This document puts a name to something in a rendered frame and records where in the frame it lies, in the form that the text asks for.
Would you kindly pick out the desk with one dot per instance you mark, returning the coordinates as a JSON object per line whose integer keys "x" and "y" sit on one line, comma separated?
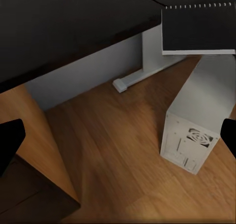
{"x": 39, "y": 36}

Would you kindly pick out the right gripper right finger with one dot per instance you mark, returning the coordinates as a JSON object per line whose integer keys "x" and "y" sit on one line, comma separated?
{"x": 228, "y": 134}

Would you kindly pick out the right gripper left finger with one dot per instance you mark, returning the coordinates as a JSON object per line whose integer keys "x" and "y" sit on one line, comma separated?
{"x": 12, "y": 134}

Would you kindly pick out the cabinet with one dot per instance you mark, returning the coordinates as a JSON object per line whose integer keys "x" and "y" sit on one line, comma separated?
{"x": 35, "y": 187}

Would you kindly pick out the desktop computer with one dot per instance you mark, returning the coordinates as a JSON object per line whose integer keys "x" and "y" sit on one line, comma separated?
{"x": 194, "y": 119}

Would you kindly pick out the notebook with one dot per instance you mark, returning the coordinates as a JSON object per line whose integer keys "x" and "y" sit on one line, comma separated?
{"x": 199, "y": 30}

